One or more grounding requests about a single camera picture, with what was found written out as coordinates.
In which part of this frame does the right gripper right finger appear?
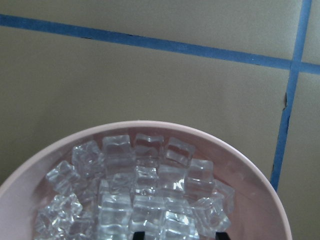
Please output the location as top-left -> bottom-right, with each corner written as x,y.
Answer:
215,232 -> 231,240

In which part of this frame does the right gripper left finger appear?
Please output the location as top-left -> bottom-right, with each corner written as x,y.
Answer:
133,231 -> 145,240

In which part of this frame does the clear ice cubes pile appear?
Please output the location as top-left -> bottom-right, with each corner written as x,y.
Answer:
34,133 -> 235,240

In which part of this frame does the pink bowl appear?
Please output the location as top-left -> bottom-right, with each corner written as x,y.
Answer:
0,120 -> 292,240

